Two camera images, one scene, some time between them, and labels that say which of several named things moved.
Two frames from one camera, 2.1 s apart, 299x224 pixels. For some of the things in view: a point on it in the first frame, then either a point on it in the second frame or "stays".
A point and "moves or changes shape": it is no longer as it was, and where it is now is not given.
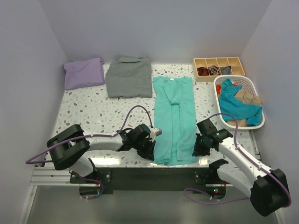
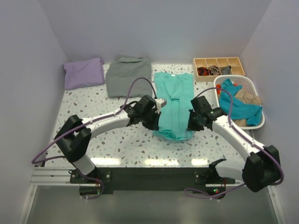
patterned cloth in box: (214, 70) stays
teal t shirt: (174, 113) moves or changes shape
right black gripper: (198, 151) -> (190, 126)
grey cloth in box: (226, 71) stays
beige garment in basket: (243, 95) stays
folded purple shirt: (84, 73) stays
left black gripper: (148, 154) -> (153, 125)
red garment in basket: (218, 88) stays
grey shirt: (129, 76) stays
